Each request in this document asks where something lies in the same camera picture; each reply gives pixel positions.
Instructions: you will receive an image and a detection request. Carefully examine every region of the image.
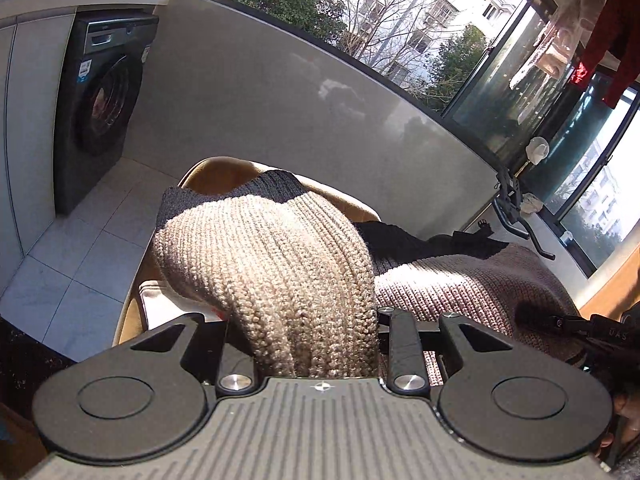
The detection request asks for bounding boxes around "person right hand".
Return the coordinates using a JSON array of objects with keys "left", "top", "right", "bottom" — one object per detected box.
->
[{"left": 596, "top": 390, "right": 640, "bottom": 458}]

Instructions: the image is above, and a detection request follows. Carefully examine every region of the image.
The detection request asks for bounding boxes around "hanging red garment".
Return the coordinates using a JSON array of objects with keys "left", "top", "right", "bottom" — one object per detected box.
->
[{"left": 570, "top": 0, "right": 639, "bottom": 108}]

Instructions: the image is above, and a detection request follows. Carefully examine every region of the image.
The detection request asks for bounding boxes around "red beige knit cardigan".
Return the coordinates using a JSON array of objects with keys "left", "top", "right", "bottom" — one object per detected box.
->
[{"left": 151, "top": 170, "right": 580, "bottom": 378}]

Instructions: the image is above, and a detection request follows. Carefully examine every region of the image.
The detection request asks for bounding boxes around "exercise bike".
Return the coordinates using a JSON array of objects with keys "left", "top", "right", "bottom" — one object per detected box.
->
[{"left": 489, "top": 165, "right": 556, "bottom": 261}]

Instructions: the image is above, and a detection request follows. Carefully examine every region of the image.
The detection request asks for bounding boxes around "black washing machine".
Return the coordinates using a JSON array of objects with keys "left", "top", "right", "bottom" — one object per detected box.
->
[{"left": 53, "top": 9, "right": 160, "bottom": 216}]

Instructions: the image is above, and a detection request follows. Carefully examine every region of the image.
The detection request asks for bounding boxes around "wooden chair with clothes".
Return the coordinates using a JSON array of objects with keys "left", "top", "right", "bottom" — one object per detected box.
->
[{"left": 112, "top": 155, "right": 383, "bottom": 348}]

